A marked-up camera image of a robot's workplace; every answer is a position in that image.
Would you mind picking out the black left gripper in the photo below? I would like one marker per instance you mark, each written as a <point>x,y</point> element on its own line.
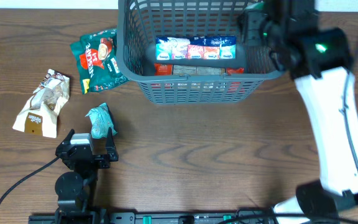
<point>112,155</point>

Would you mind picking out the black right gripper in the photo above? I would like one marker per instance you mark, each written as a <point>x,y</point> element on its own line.
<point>252,22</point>

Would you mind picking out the teal snack packet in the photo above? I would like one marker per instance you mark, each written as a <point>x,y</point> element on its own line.
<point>101,121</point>

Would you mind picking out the blue tissue pack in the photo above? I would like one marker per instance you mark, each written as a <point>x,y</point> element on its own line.
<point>207,48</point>

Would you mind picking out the white brown snack bag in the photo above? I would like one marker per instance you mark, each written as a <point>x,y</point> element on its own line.
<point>40,113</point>

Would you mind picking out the green Nescafe coffee bag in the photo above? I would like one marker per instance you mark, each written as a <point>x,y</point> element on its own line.
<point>95,56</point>

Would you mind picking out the orange tan noodle packet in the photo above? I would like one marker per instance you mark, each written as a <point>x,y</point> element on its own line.
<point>181,70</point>

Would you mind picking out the green lid jar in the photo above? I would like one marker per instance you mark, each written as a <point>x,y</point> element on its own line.
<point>255,6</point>

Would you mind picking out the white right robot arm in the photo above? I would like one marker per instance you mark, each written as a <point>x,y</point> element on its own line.
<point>320,64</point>

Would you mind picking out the grey plastic basket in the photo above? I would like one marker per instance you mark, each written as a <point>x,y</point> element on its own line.
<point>140,23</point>

